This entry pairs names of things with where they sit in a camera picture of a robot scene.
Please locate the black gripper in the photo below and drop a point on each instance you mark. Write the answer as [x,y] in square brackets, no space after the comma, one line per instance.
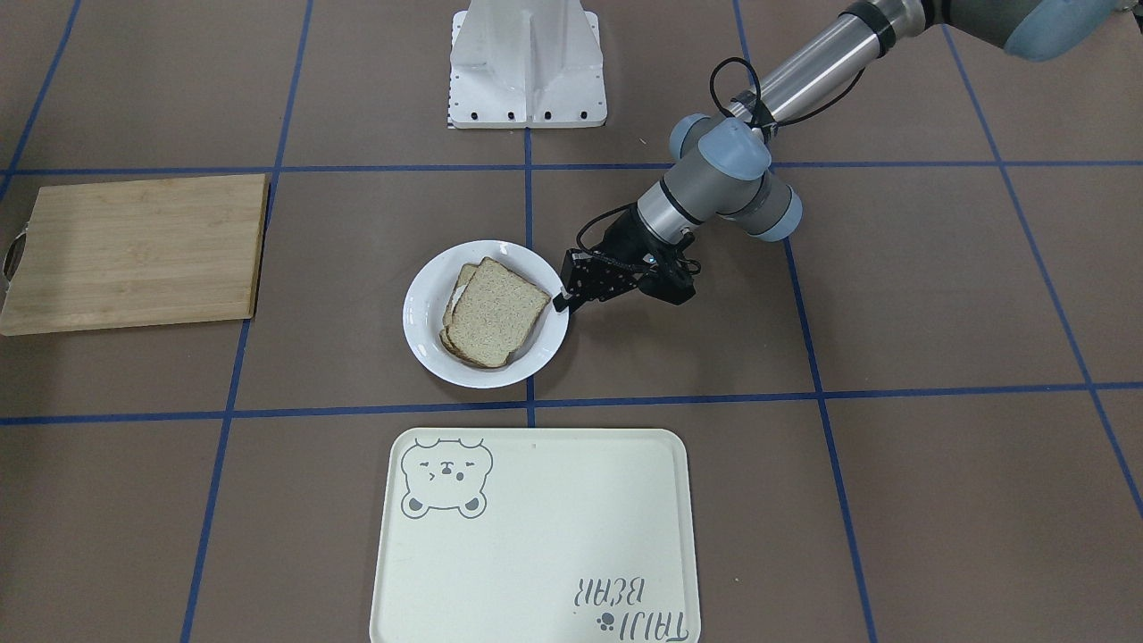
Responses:
[623,238]

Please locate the bread slice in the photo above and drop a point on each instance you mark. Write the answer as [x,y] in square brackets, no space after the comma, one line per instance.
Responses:
[523,304]
[473,326]

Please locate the white round plate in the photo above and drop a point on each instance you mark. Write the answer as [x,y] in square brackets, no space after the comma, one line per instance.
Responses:
[425,304]

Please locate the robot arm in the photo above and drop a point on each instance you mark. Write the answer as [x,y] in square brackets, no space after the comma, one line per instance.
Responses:
[722,164]

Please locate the bread slice under egg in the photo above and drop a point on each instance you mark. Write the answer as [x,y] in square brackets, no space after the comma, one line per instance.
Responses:
[473,326]

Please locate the cream bear serving tray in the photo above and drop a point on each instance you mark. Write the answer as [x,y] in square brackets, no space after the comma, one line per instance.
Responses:
[536,535]

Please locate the wooden cutting board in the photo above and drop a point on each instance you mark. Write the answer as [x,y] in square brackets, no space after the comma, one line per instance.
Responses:
[134,253]

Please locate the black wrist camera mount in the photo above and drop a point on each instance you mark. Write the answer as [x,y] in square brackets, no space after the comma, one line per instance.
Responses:
[669,277]

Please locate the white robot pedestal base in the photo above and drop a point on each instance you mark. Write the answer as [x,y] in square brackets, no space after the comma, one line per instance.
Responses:
[526,64]

